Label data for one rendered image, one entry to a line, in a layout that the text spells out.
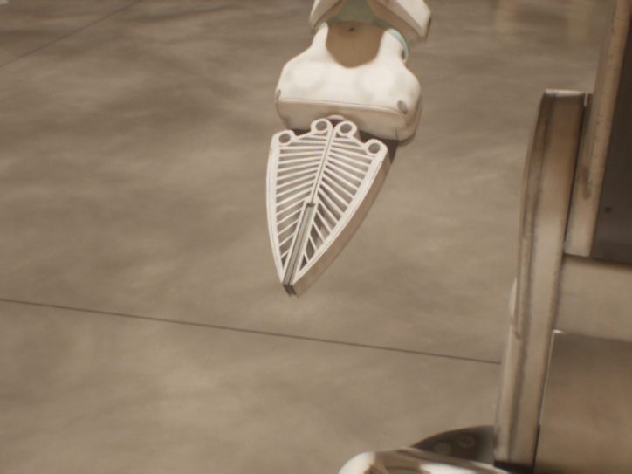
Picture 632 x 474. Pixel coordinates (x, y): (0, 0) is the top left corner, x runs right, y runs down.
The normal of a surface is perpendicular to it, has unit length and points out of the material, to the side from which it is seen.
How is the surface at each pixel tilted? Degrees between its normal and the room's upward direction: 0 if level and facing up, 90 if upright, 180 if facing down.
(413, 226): 0
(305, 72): 40
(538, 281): 124
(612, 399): 46
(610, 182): 96
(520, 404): 86
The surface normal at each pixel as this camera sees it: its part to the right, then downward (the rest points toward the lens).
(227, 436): -0.01, -0.89
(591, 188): -0.32, 0.53
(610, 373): -0.17, -0.52
